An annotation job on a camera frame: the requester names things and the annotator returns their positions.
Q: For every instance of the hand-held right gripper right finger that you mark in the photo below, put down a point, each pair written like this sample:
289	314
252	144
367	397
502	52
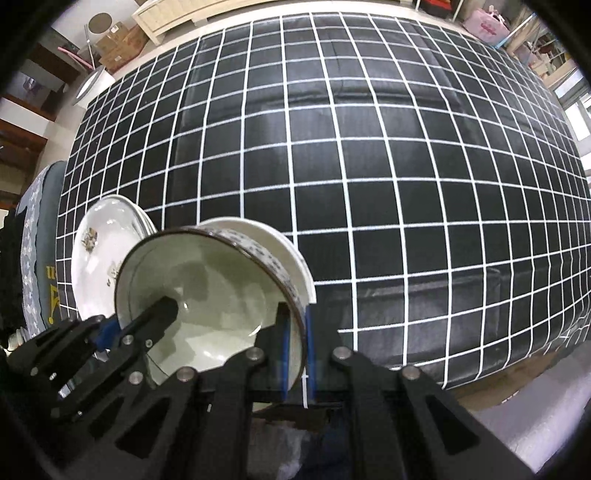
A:
309	350

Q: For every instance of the dark cloth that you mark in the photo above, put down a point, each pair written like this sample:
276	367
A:
9	267

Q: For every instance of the pink bag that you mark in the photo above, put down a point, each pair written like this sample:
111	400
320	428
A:
487	25

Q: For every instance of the cream cabinet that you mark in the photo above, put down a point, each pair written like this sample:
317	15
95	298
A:
184	14

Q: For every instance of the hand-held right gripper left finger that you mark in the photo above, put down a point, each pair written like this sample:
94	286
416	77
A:
285	350

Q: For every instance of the round brown disc stand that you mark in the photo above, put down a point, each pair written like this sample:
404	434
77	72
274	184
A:
100	21

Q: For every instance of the grey floral cushion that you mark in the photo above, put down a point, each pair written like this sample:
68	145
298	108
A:
39	221

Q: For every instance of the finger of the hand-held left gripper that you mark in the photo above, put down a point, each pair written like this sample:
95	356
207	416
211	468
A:
107	333
157	314

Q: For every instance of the small cardboard box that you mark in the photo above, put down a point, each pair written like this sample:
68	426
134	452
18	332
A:
111	39

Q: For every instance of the person's blue trousers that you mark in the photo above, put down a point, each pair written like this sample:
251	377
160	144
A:
332	443

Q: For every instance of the large cardboard box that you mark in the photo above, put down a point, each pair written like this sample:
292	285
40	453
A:
131	48

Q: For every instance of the black checkered tablecloth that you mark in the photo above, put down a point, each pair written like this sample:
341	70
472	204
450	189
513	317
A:
369	184

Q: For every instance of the pink hoop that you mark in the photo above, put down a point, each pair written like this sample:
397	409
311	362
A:
76	54

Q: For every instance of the white bowl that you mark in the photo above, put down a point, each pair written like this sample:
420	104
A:
277	240

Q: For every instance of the brown wooden door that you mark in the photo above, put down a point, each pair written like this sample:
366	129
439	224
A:
18	134

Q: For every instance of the brown floral print plate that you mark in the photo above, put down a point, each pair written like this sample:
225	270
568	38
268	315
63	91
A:
97	267

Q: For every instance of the patterned brown-rimmed bowl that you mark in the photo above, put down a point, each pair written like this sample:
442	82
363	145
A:
207	286

